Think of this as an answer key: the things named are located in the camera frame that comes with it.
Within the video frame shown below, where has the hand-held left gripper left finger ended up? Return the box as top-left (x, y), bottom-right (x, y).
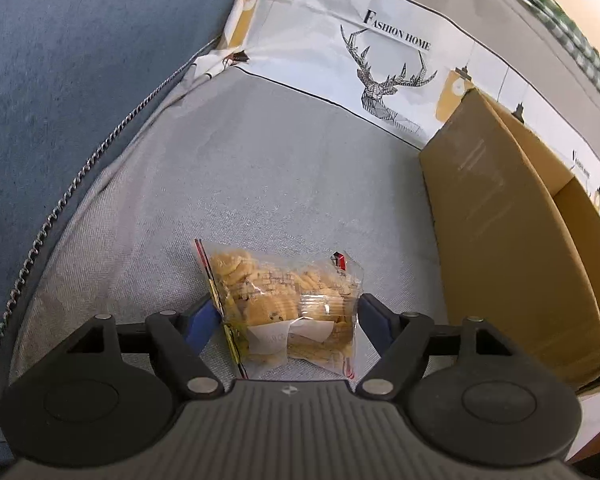
top-left (62, 296), bottom-right (226, 402)

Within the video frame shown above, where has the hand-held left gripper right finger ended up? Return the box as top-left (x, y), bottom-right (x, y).
top-left (355, 294), bottom-right (519, 402)

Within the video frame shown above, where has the clear biscuit bag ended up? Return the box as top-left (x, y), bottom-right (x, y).
top-left (194, 238), bottom-right (365, 381)

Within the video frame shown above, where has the brown cardboard box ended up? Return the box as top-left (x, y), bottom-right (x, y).
top-left (419, 87), bottom-right (600, 394)

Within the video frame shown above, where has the grey deer printed cloth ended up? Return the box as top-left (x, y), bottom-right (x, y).
top-left (5, 0), bottom-right (600, 461)

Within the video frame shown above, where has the green checked cloth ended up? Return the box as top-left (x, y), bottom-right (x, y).
top-left (472, 0), bottom-right (600, 117)

